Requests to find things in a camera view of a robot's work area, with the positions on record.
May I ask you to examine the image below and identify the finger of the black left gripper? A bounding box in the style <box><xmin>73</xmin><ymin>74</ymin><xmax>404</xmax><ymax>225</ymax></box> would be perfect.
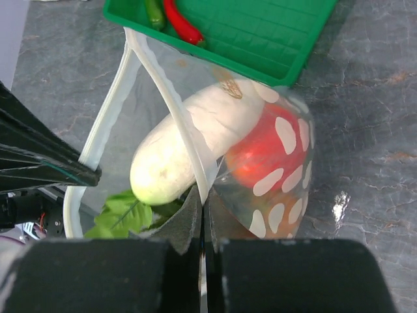
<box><xmin>1</xmin><ymin>85</ymin><xmax>101</xmax><ymax>192</ymax></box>

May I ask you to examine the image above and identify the red chili pepper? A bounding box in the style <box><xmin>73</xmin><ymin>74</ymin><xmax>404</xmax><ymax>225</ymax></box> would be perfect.
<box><xmin>163</xmin><ymin>0</ymin><xmax>205</xmax><ymax>48</ymax></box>

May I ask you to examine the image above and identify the orange carrot with green leaves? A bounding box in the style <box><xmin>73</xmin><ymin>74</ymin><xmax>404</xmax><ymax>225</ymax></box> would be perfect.
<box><xmin>215</xmin><ymin>185</ymin><xmax>308</xmax><ymax>239</ymax></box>

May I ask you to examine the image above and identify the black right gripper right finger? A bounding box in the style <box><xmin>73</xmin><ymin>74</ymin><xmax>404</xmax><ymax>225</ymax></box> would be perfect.
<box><xmin>203</xmin><ymin>191</ymin><xmax>396</xmax><ymax>312</ymax></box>

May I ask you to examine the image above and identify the green chili pepper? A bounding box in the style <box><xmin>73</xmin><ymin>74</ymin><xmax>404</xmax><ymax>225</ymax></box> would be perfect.
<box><xmin>144</xmin><ymin>0</ymin><xmax>166</xmax><ymax>31</ymax></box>

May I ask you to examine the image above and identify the green plastic tray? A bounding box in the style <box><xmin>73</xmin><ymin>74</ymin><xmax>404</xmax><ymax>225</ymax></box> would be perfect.
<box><xmin>103</xmin><ymin>1</ymin><xmax>336</xmax><ymax>86</ymax></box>

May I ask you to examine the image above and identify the red tomato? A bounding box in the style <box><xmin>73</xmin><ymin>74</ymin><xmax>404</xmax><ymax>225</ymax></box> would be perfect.
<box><xmin>225</xmin><ymin>102</ymin><xmax>310</xmax><ymax>196</ymax></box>

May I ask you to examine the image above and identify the clear dotted zip top bag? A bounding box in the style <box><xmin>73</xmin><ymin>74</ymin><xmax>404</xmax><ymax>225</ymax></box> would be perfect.
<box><xmin>63</xmin><ymin>28</ymin><xmax>315</xmax><ymax>238</ymax></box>

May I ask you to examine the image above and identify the white radish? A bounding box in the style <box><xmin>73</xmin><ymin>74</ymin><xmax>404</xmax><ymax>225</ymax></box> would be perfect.
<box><xmin>84</xmin><ymin>80</ymin><xmax>271</xmax><ymax>239</ymax></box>

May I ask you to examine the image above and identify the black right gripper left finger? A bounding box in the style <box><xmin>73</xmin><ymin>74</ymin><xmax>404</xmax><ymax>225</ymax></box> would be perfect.
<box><xmin>1</xmin><ymin>188</ymin><xmax>202</xmax><ymax>312</ymax></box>

